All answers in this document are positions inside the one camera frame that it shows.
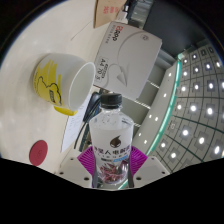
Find white paper ream box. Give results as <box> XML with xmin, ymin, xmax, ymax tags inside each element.
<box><xmin>93</xmin><ymin>20</ymin><xmax>163</xmax><ymax>101</ymax></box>

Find black power adapter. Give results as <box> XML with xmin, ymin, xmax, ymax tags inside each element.
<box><xmin>123</xmin><ymin>0</ymin><xmax>139</xmax><ymax>17</ymax></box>

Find flat round red coaster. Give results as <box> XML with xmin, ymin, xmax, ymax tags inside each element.
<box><xmin>28</xmin><ymin>139</ymin><xmax>49</xmax><ymax>167</ymax></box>

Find round ceiling lights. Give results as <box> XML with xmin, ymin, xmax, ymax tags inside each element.
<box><xmin>134</xmin><ymin>43</ymin><xmax>224</xmax><ymax>168</ymax></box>

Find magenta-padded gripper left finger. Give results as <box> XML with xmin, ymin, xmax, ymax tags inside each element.
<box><xmin>55</xmin><ymin>145</ymin><xmax>98</xmax><ymax>189</ymax></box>

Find clear bottle with white label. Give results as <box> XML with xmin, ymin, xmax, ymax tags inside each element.
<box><xmin>88</xmin><ymin>93</ymin><xmax>135</xmax><ymax>188</ymax></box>

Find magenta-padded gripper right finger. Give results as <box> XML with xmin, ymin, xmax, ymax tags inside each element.
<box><xmin>128</xmin><ymin>145</ymin><xmax>171</xmax><ymax>189</ymax></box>

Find white and yellow mug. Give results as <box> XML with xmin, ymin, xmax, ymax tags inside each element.
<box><xmin>32</xmin><ymin>53</ymin><xmax>97</xmax><ymax>117</ymax></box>

